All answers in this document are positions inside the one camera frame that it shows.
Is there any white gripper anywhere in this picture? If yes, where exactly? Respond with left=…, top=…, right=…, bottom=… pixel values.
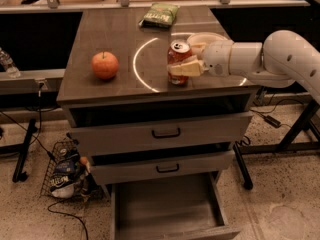
left=167, top=40, right=234, bottom=77

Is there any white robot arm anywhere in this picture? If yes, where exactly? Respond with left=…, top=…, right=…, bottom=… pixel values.
left=167, top=30, right=320, bottom=103

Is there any black power adapter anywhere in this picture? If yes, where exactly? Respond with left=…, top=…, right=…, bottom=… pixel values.
left=264, top=116, right=281, bottom=128

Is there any dark chip bag in basket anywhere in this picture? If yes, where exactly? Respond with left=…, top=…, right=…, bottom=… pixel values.
left=49, top=160, right=80, bottom=198

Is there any top grey drawer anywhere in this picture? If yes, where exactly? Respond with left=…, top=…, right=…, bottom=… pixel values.
left=71, top=112, right=252, bottom=155

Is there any clear plastic water bottle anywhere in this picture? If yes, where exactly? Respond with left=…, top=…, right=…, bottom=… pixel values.
left=0, top=48, right=21, bottom=78

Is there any black right table frame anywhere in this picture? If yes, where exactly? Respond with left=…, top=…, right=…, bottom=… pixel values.
left=233, top=100, right=320, bottom=190

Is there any black floor cable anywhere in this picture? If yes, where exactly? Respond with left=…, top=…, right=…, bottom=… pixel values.
left=46, top=201, right=89, bottom=240

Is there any green chip bag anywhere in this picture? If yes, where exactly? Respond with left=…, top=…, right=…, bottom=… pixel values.
left=139, top=3, right=179, bottom=28

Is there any red apple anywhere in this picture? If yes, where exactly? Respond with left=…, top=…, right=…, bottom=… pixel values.
left=91, top=51, right=119, bottom=80

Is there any grey three-drawer cabinet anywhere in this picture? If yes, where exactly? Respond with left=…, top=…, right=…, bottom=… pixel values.
left=55, top=5, right=262, bottom=240

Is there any black wire basket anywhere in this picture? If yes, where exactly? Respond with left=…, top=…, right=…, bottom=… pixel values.
left=40, top=141, right=100, bottom=199

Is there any red coke can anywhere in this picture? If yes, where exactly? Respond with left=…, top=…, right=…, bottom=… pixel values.
left=167, top=39, right=192, bottom=86

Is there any black left table leg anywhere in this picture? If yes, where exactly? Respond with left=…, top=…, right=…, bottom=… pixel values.
left=12, top=119, right=37, bottom=183

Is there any middle grey drawer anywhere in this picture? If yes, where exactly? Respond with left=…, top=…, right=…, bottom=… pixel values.
left=91, top=150, right=234, bottom=185

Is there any white bowl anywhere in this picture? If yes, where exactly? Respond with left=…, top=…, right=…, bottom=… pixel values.
left=187, top=32, right=226, bottom=46

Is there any bottom grey open drawer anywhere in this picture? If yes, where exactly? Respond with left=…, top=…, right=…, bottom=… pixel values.
left=110, top=173, right=240, bottom=240

